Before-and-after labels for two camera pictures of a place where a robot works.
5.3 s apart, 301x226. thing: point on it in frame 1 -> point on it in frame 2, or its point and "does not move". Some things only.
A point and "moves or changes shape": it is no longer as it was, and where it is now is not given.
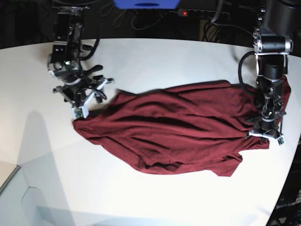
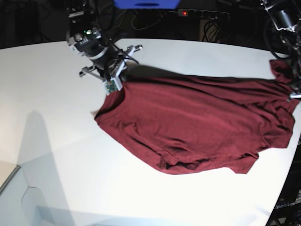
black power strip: (189, 12) does not move
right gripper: (271, 128) -> (297, 93)
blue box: (147, 4) does not move
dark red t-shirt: (199, 127) moves or changes shape
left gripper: (80, 93) -> (108, 64)
